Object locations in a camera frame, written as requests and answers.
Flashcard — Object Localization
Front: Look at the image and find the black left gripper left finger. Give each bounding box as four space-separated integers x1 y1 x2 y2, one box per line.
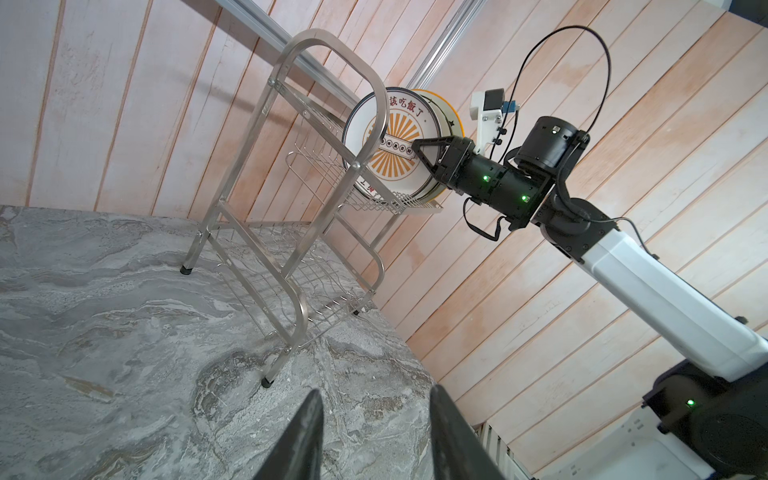
253 389 324 480

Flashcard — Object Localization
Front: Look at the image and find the cream plate with red berries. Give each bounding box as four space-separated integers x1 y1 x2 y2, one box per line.
416 89 464 201

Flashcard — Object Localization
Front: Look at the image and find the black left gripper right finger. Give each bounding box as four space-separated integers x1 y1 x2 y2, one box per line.
429 385 504 480

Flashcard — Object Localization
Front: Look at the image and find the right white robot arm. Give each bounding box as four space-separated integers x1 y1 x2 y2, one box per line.
411 116 767 479

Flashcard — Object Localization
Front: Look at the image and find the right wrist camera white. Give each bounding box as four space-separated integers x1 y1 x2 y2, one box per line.
470 88 518 155

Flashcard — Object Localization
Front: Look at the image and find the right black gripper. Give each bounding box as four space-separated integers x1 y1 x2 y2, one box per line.
412 136 554 230

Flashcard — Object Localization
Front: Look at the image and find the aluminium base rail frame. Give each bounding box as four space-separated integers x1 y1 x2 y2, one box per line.
475 422 533 480

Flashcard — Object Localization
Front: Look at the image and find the white star patterned plate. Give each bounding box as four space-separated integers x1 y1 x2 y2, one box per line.
444 101 465 137

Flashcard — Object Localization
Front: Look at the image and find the stainless steel dish rack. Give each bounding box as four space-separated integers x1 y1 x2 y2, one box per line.
180 29 441 388

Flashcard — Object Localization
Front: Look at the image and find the sunburst plate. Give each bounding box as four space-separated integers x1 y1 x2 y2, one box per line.
342 87 444 202

